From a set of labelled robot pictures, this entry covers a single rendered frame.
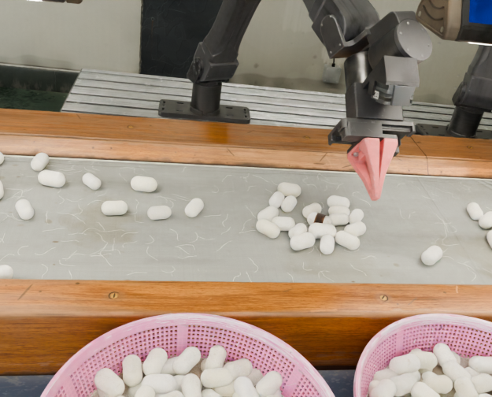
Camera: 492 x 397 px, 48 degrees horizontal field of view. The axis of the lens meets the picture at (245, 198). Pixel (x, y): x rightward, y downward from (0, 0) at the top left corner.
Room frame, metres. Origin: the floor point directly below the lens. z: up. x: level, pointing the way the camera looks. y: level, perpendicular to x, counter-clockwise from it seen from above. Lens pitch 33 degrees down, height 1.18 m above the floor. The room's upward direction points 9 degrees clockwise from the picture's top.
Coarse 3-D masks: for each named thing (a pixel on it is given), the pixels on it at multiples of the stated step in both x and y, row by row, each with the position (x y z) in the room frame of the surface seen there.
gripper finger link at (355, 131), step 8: (344, 128) 0.66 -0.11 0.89; (352, 128) 0.66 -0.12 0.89; (360, 128) 0.66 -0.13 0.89; (368, 128) 0.66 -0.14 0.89; (376, 128) 0.66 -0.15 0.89; (344, 136) 0.65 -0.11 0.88; (352, 136) 0.65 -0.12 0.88; (360, 136) 0.65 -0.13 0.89; (368, 136) 0.65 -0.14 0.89; (376, 136) 0.66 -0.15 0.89; (384, 136) 0.66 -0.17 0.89; (392, 136) 0.66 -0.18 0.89; (384, 144) 0.65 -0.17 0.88; (392, 144) 0.65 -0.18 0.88; (384, 152) 0.65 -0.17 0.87; (392, 152) 0.65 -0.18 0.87; (384, 160) 0.64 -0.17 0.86; (384, 168) 0.64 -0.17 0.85; (384, 176) 0.63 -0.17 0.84; (376, 200) 0.63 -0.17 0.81
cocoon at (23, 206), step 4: (20, 200) 0.57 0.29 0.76; (24, 200) 0.58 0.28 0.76; (16, 204) 0.57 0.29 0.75; (20, 204) 0.57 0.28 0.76; (24, 204) 0.57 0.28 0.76; (28, 204) 0.57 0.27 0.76; (16, 208) 0.57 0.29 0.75; (20, 208) 0.56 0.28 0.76; (24, 208) 0.56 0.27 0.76; (28, 208) 0.56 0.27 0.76; (32, 208) 0.57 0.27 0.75; (20, 212) 0.55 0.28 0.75; (24, 212) 0.56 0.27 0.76; (28, 212) 0.56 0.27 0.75; (32, 212) 0.56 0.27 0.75; (20, 216) 0.55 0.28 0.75; (24, 216) 0.55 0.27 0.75; (28, 216) 0.56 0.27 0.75; (32, 216) 0.56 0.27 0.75
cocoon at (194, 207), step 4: (192, 200) 0.64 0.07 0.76; (196, 200) 0.64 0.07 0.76; (200, 200) 0.64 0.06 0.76; (188, 204) 0.63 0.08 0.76; (192, 204) 0.62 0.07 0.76; (196, 204) 0.63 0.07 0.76; (200, 204) 0.63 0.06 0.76; (188, 208) 0.62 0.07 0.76; (192, 208) 0.62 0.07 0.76; (196, 208) 0.62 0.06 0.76; (200, 208) 0.63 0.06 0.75; (188, 212) 0.62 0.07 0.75; (192, 212) 0.62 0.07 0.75; (196, 212) 0.62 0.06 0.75; (188, 216) 0.62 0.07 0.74; (192, 216) 0.62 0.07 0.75
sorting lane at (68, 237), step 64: (64, 192) 0.63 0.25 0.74; (128, 192) 0.66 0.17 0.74; (192, 192) 0.68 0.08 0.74; (256, 192) 0.71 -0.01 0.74; (320, 192) 0.74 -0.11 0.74; (384, 192) 0.77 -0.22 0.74; (448, 192) 0.81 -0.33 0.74; (0, 256) 0.48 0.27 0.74; (64, 256) 0.50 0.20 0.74; (128, 256) 0.52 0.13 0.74; (192, 256) 0.54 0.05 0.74; (256, 256) 0.56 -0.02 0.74; (320, 256) 0.58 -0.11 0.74; (384, 256) 0.60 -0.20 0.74; (448, 256) 0.62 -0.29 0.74
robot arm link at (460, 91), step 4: (460, 84) 1.21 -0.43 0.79; (464, 84) 1.18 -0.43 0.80; (460, 88) 1.20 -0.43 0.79; (464, 88) 1.18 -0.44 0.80; (456, 92) 1.22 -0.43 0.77; (460, 92) 1.19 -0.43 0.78; (464, 92) 1.18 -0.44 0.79; (456, 96) 1.21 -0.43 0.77; (460, 96) 1.18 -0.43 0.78; (452, 100) 1.23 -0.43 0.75; (456, 100) 1.19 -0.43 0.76; (460, 100) 1.19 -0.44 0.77; (456, 104) 1.19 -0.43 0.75; (460, 104) 1.19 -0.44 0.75; (468, 108) 1.19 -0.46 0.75; (472, 108) 1.19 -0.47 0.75; (476, 108) 1.19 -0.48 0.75; (480, 108) 1.19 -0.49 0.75
